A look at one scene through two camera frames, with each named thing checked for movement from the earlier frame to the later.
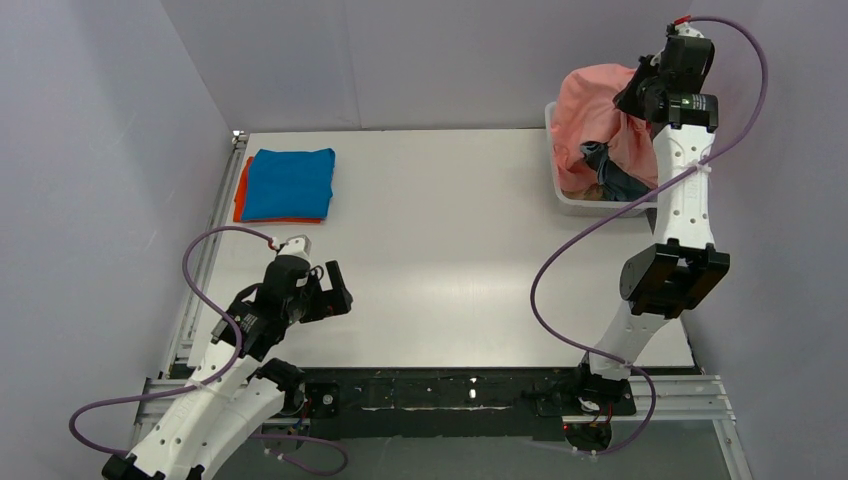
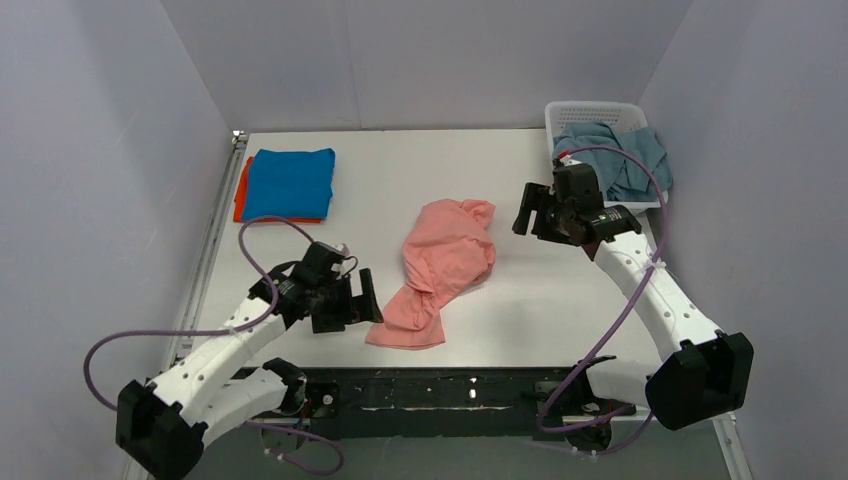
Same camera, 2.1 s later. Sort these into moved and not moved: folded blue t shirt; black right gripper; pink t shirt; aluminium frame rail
Moved: pink t shirt; black right gripper
Not moved: aluminium frame rail; folded blue t shirt
